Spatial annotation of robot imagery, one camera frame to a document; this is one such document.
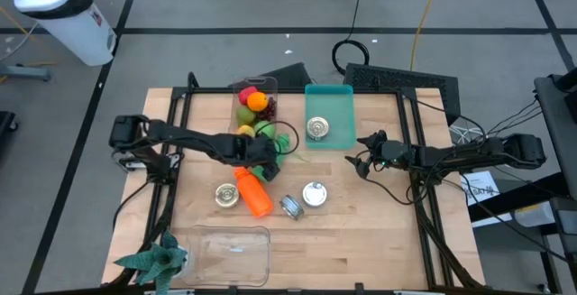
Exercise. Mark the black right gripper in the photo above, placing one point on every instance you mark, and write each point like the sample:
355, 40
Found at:
394, 154

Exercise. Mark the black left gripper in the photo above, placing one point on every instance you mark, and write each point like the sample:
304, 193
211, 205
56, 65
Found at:
248, 150

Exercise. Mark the green plastic bottle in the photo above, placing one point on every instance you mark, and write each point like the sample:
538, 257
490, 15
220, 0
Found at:
283, 144

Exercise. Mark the orange plastic bottle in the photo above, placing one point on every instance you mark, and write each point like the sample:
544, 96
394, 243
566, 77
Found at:
254, 196

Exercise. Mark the green apple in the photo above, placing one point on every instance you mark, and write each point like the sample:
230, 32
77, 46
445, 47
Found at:
266, 129

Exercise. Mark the yellow orange mango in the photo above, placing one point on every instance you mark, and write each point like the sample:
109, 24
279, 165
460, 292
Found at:
246, 131

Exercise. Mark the silver lid tin can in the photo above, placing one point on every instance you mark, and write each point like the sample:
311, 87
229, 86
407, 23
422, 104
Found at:
314, 194

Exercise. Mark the gold lid tin can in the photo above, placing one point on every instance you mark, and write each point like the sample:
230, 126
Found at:
226, 196

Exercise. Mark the green pear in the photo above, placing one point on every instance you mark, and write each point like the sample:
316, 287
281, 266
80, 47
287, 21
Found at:
245, 115

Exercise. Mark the orange fruit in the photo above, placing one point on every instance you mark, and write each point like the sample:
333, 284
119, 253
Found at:
257, 101

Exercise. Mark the red apple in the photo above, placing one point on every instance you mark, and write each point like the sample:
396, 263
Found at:
243, 94

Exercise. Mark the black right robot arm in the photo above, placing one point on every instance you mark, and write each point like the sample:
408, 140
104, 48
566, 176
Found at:
496, 150

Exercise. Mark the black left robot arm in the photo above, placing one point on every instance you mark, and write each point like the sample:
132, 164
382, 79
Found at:
180, 135

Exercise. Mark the teal plastic bin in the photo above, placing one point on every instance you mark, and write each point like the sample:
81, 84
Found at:
338, 105

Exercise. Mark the black computer tower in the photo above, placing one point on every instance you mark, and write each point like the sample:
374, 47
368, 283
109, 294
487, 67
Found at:
396, 78

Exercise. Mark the narrow clear plastic bin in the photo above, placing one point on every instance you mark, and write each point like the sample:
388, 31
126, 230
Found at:
270, 85

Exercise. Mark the wide clear plastic bin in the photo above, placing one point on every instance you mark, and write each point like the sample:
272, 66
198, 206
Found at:
225, 254

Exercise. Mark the white printed paper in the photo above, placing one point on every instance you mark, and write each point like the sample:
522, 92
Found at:
482, 182

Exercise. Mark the green artificial plant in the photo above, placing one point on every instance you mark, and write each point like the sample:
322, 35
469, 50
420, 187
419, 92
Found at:
155, 261

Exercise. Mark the black side desk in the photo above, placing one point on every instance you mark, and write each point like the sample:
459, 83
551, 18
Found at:
556, 119

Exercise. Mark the white trash can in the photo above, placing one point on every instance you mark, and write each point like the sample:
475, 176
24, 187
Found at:
76, 33

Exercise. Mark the grey chair base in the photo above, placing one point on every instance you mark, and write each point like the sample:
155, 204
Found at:
27, 73

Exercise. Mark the black metal rig frame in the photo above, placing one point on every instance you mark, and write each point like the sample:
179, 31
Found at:
176, 110

